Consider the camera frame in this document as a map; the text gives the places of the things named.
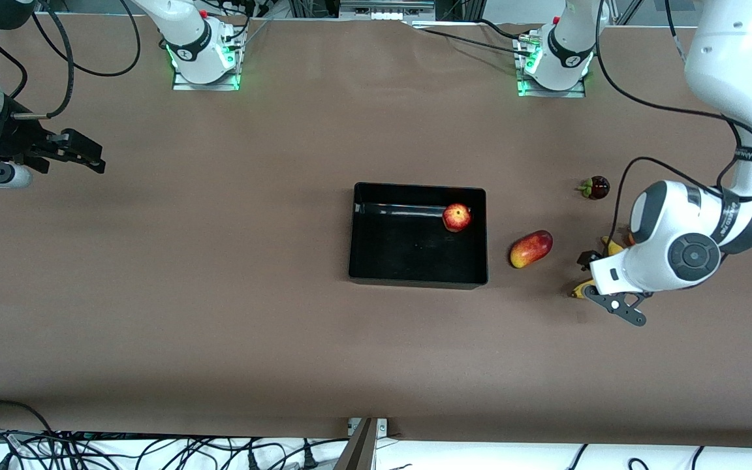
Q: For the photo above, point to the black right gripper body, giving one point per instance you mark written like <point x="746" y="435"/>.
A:
<point x="12" y="140"/>

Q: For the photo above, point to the yellow banana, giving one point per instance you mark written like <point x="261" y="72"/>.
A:
<point x="578" y="291"/>

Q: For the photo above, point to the red yellow apple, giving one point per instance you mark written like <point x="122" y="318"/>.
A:
<point x="457" y="217"/>

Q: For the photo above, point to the black plastic box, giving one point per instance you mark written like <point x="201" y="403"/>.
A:
<point x="408" y="254"/>

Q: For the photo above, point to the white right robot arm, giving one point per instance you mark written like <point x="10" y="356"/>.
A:
<point x="193" y="39"/>

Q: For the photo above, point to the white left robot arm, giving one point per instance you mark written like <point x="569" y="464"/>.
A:
<point x="735" y="65"/>

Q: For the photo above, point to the red yellow mango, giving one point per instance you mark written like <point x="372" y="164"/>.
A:
<point x="531" y="249"/>

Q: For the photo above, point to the dark purple mangosteen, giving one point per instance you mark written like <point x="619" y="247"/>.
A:
<point x="598" y="188"/>

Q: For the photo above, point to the white power strip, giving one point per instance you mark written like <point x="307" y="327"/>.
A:
<point x="386" y="13"/>

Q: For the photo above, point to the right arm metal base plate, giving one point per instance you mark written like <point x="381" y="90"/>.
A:
<point x="183" y="83"/>

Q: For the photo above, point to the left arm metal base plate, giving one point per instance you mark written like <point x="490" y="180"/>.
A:
<point x="532" y="93"/>

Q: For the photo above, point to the small metal bracket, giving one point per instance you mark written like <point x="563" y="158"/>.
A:
<point x="382" y="427"/>

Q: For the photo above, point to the dark metal post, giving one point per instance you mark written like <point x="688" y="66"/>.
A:
<point x="358" y="450"/>

